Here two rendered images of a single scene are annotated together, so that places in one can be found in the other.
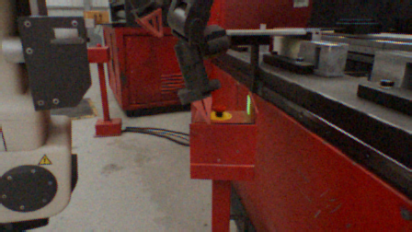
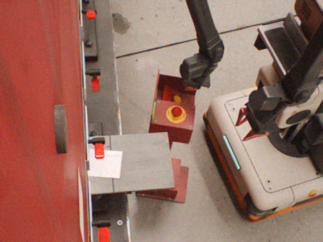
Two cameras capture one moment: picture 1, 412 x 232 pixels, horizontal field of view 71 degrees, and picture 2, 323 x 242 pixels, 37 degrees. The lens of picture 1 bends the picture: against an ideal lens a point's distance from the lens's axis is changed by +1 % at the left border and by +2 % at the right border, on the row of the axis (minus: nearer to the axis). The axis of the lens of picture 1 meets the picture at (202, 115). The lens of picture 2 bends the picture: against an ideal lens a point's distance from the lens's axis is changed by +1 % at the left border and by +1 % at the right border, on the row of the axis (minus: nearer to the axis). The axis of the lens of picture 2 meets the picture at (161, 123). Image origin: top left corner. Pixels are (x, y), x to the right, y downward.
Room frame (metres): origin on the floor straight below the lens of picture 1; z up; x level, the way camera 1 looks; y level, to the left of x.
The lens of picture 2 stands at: (1.64, -0.18, 2.29)
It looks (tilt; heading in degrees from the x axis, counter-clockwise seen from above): 61 degrees down; 174
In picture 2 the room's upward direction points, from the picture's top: 11 degrees clockwise
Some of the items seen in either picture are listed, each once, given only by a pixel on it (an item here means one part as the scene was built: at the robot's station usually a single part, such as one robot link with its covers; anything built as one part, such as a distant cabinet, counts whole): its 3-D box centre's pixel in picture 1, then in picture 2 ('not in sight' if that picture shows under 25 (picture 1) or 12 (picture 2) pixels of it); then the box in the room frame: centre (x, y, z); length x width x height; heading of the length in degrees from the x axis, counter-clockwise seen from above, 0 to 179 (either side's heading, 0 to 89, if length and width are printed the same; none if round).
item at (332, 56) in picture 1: (303, 53); not in sight; (1.04, -0.36, 0.92); 0.39 x 0.06 x 0.10; 10
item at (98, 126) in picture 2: (285, 62); (96, 166); (1.05, -0.30, 0.89); 0.30 x 0.05 x 0.03; 10
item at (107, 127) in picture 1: (103, 90); not in sight; (2.55, 0.91, 0.41); 0.25 x 0.20 x 0.83; 100
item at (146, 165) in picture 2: (258, 31); (126, 162); (1.07, -0.20, 1.00); 0.26 x 0.18 x 0.01; 100
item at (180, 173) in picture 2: not in sight; (164, 177); (0.72, -0.02, 0.06); 0.25 x 0.20 x 0.12; 86
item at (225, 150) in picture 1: (222, 132); (173, 107); (0.72, -0.05, 0.75); 0.20 x 0.16 x 0.18; 176
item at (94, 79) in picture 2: not in sight; (93, 80); (0.93, -0.31, 1.20); 0.04 x 0.02 x 0.10; 100
